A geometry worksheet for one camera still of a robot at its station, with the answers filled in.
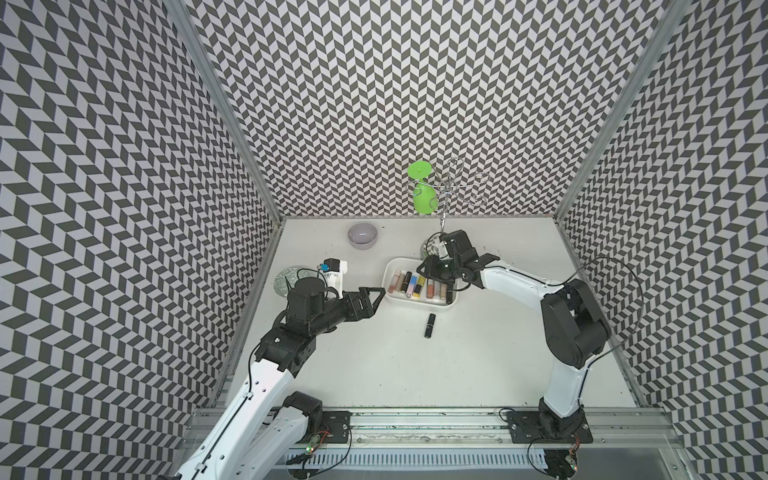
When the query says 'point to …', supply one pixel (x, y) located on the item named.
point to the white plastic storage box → (411, 264)
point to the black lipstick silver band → (449, 297)
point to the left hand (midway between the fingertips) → (372, 296)
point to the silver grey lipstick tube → (437, 288)
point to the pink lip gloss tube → (394, 281)
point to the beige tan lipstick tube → (443, 291)
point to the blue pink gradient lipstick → (411, 286)
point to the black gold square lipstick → (421, 281)
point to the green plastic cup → (425, 198)
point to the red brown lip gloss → (430, 288)
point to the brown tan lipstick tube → (400, 282)
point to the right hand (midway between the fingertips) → (421, 274)
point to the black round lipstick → (430, 325)
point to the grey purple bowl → (362, 236)
